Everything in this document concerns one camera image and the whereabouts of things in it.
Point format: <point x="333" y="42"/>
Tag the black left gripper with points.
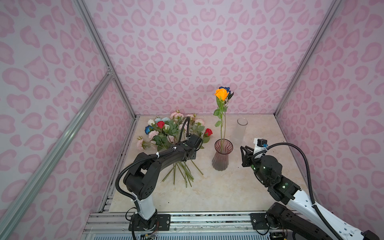
<point x="194" y="157"/>

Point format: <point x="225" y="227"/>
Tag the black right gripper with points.
<point x="248" y="157"/>

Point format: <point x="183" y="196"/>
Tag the small red artificial rose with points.
<point x="205" y="137"/>

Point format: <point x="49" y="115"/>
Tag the pink ribbed glass vase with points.
<point x="222" y="154"/>

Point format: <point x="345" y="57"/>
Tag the orange artificial rose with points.
<point x="216" y="114"/>

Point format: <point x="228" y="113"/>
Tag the blue artificial rose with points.
<point x="223" y="95"/>
<point x="148" y="129"/>

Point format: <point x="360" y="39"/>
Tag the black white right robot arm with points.
<point x="294" y="209"/>

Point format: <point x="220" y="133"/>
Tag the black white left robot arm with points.
<point x="138" y="181"/>

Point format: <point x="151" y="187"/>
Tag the clear frosted glass vase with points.
<point x="239" y="131"/>

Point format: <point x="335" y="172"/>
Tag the pink rosebud spray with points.
<point x="195" y="126"/>

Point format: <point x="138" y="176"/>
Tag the red rose in bunch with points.
<point x="160" y="124"/>

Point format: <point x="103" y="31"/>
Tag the white artificial rose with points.
<point x="151" y="122"/>

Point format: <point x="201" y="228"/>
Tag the pale pink carnation spray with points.
<point x="155" y="140"/>

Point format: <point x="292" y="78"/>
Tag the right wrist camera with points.
<point x="260" y="146"/>

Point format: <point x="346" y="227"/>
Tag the aluminium frame left post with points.
<point x="90" y="25"/>

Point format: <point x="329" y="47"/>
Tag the aluminium frame post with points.
<point x="330" y="15"/>
<point x="90" y="25"/>

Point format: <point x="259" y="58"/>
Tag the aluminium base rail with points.
<point x="202" y="226"/>

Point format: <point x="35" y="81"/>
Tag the aluminium frame right post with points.
<point x="330" y="15"/>

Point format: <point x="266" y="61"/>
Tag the aluminium frame left diagonal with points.
<point x="20" y="205"/>

